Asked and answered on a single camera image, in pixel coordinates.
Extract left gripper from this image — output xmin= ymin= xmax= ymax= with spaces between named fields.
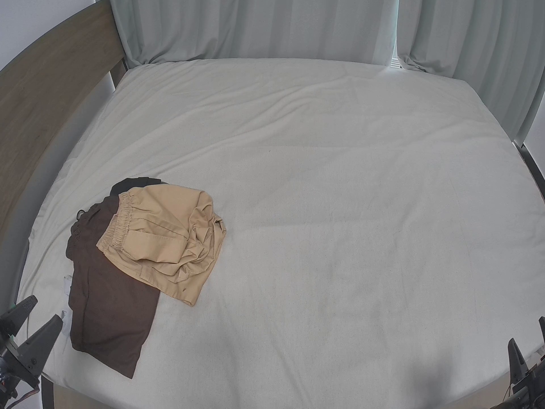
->
xmin=0 ymin=295 xmax=61 ymax=395

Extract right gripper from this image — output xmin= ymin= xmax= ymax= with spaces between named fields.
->
xmin=509 ymin=316 xmax=545 ymax=399

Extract beige shorts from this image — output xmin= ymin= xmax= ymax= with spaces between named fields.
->
xmin=97 ymin=184 xmax=227 ymax=308

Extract bed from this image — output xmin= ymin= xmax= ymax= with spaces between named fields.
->
xmin=0 ymin=0 xmax=545 ymax=409

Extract white garment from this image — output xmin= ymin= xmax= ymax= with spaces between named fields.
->
xmin=61 ymin=274 xmax=74 ymax=335

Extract brown shorts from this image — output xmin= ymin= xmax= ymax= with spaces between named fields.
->
xmin=65 ymin=196 xmax=162 ymax=379

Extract black garment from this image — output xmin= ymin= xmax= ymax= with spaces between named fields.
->
xmin=110 ymin=178 xmax=171 ymax=197

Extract pale green curtain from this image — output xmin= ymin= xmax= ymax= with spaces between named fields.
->
xmin=104 ymin=0 xmax=401 ymax=69
xmin=396 ymin=0 xmax=545 ymax=148

